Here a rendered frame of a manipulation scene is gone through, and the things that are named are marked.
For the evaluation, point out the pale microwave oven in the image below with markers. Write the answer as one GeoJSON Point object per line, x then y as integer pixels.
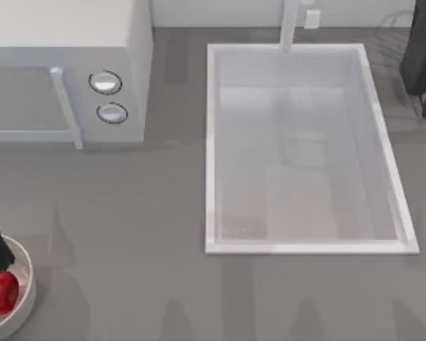
{"type": "Point", "coordinates": [135, 71]}

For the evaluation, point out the tall white tap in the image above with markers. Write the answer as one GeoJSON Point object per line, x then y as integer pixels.
{"type": "Point", "coordinates": [288, 25]}

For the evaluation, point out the white sink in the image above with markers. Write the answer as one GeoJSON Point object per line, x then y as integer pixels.
{"type": "Point", "coordinates": [305, 199]}

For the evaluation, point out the small round microwave knob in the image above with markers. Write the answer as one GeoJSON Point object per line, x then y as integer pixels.
{"type": "Point", "coordinates": [112, 113]}

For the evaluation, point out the white bowl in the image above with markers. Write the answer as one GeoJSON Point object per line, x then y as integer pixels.
{"type": "Point", "coordinates": [25, 284]}

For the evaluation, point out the black folding stand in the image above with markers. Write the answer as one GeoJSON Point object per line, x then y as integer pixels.
{"type": "Point", "coordinates": [420, 60]}

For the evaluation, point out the microwave oven door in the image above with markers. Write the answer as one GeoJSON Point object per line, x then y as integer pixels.
{"type": "Point", "coordinates": [17, 99]}

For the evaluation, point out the white wall socket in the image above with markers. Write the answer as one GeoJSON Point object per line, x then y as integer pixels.
{"type": "Point", "coordinates": [312, 19]}

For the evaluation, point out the large round microwave knob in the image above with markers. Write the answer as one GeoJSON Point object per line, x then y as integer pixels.
{"type": "Point", "coordinates": [105, 82]}

